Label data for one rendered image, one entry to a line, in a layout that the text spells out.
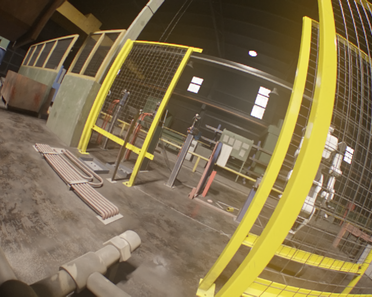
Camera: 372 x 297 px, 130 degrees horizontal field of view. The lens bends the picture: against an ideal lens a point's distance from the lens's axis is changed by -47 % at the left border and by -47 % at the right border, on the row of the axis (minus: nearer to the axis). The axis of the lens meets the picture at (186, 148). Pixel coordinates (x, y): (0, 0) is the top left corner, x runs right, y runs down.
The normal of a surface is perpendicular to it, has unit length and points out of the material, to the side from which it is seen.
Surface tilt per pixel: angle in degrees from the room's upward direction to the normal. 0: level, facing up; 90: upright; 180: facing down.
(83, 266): 9
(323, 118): 90
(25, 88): 90
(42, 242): 0
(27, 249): 0
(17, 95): 90
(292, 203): 90
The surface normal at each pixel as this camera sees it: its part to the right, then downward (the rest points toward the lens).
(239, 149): -0.26, -0.08
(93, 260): 0.53, -0.84
